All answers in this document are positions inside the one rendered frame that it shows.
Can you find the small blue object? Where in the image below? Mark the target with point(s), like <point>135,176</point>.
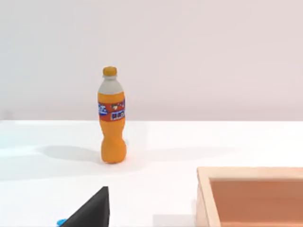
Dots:
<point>61,222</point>

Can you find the orange soda bottle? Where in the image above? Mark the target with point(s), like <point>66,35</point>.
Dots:
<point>112,132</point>

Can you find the shallow salmon-coloured box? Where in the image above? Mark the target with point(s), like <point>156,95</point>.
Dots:
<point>251,201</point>

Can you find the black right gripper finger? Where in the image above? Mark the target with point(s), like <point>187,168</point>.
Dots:
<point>94,211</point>

